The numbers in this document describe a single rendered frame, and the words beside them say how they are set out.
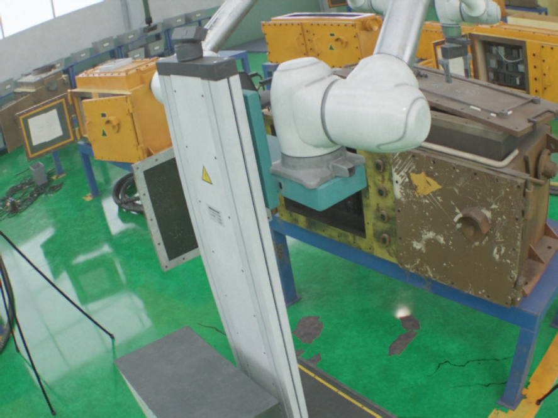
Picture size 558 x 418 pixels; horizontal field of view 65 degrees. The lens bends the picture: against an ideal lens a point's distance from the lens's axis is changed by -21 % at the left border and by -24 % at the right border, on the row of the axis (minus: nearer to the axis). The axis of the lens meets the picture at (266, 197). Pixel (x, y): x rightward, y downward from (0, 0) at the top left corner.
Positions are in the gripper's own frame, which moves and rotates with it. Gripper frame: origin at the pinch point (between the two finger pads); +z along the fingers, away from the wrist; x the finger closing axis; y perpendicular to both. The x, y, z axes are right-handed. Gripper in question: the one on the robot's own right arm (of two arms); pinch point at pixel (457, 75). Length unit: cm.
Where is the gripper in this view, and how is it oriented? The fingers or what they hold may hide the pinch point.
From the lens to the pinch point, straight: 210.7
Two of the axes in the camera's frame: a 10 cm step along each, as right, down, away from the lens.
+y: -4.6, -3.1, 8.3
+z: 1.8, 8.9, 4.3
